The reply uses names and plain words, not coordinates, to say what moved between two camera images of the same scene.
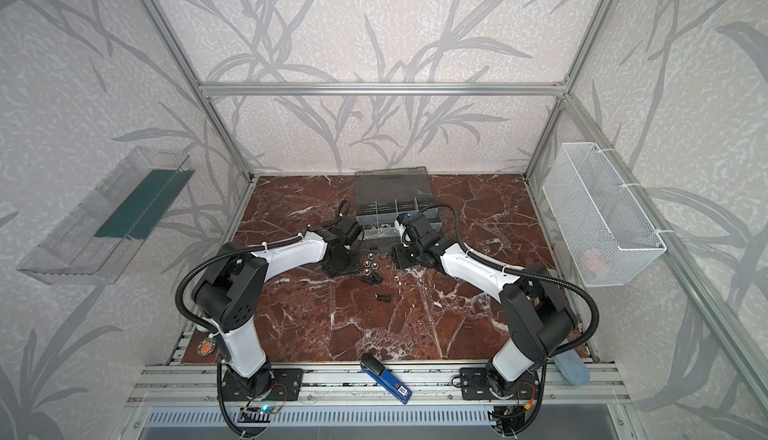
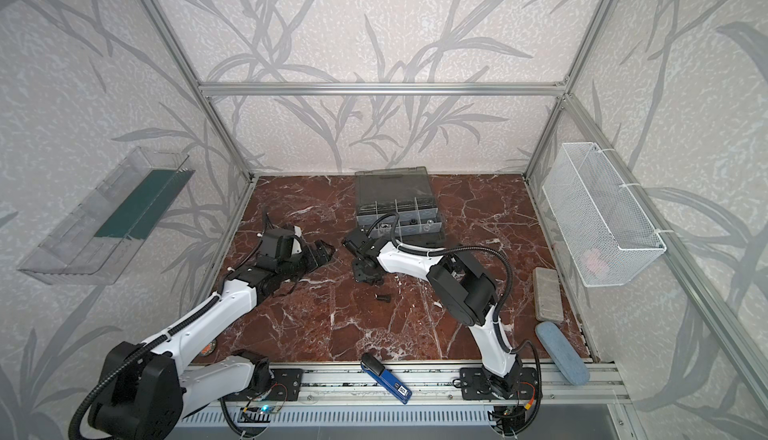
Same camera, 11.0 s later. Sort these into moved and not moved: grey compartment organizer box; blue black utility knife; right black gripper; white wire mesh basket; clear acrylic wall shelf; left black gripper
Moved: right black gripper; left black gripper
Not moved: white wire mesh basket; clear acrylic wall shelf; grey compartment organizer box; blue black utility knife
